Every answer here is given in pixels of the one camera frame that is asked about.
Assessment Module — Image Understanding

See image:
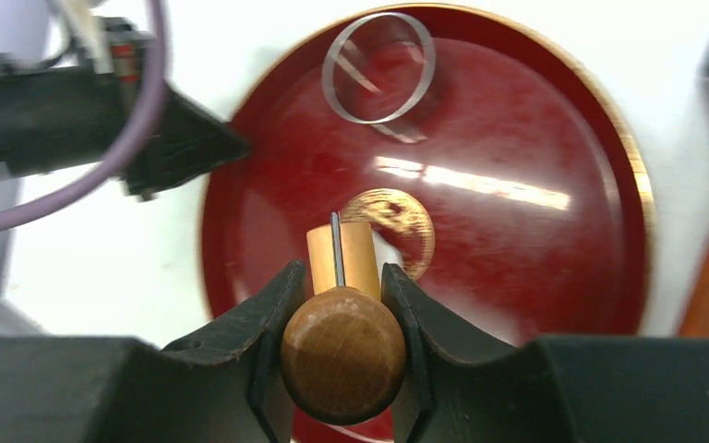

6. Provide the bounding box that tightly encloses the round red lacquer tray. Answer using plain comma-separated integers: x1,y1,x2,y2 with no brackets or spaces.
201,4,653,343

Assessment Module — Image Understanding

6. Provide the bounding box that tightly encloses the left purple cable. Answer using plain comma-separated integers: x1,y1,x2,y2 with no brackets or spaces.
0,0,169,241

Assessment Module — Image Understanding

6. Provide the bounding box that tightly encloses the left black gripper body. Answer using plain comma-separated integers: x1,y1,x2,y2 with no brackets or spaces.
0,66,141,180

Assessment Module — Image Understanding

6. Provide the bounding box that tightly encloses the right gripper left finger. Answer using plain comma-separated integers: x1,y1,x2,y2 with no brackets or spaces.
0,260,306,442

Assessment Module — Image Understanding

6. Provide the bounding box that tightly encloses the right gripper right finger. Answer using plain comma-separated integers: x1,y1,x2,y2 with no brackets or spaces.
382,264,709,442

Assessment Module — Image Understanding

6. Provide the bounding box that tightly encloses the white dough piece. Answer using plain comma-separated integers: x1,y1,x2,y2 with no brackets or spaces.
372,231,404,277

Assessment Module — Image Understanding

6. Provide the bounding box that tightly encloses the round metal cutter ring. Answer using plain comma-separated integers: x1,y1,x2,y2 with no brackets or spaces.
321,12,437,126

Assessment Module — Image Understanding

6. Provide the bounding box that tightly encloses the wooden dough roller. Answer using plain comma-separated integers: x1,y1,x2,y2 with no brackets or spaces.
280,211,407,425

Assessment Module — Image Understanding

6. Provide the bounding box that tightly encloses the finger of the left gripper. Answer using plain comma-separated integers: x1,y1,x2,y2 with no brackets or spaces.
123,89,250,201

